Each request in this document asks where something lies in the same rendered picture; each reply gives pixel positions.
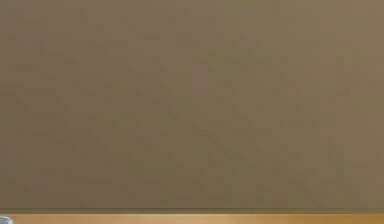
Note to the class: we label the shiny silver round object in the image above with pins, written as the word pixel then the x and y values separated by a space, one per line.
pixel 4 221

